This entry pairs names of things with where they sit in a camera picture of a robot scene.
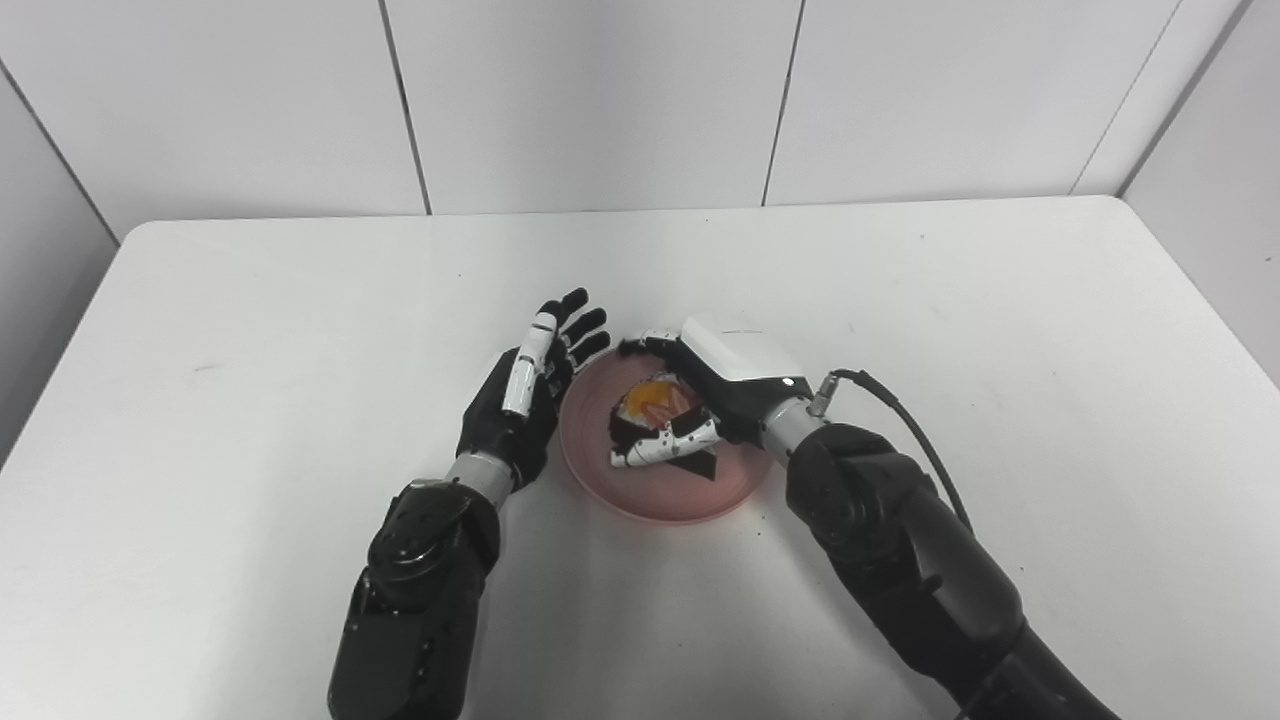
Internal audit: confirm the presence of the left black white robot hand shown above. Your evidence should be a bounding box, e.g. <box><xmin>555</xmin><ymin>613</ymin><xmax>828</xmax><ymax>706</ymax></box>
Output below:
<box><xmin>455</xmin><ymin>288</ymin><xmax>612</xmax><ymax>491</ymax></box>

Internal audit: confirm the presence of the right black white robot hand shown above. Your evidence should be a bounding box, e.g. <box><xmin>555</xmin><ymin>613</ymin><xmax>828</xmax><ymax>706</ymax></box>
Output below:
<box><xmin>610</xmin><ymin>312</ymin><xmax>813</xmax><ymax>471</ymax></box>

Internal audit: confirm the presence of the pink round plate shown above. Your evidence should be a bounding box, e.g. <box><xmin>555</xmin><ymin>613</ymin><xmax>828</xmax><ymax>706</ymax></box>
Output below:
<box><xmin>558</xmin><ymin>340</ymin><xmax>776</xmax><ymax>526</ymax></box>

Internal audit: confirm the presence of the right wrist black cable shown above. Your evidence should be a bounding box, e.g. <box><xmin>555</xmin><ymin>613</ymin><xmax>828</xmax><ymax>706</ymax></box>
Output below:
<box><xmin>808</xmin><ymin>368</ymin><xmax>976</xmax><ymax>536</ymax></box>

